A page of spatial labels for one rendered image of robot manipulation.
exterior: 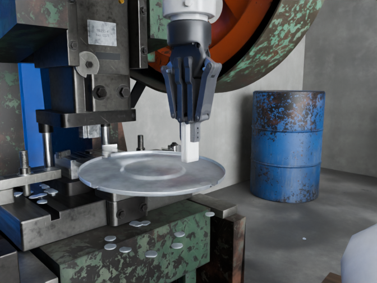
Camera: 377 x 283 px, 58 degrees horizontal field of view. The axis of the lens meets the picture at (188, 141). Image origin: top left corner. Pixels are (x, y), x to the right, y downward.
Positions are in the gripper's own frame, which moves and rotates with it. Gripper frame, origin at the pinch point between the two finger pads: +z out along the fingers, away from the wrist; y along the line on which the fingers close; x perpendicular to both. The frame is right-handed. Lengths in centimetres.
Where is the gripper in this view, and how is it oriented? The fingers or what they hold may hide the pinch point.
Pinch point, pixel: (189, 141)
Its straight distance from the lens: 60.8
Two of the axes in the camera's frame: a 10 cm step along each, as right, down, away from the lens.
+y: 6.9, 1.1, -7.1
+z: 0.1, 9.9, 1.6
